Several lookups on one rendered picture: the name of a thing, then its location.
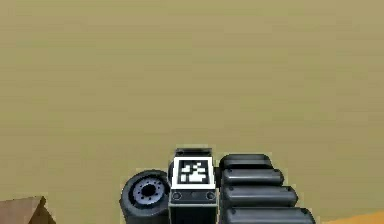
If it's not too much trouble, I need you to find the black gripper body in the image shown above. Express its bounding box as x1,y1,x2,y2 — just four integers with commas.
119,169,172,224

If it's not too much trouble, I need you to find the brown wooden box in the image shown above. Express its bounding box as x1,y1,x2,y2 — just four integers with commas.
0,195,57,224

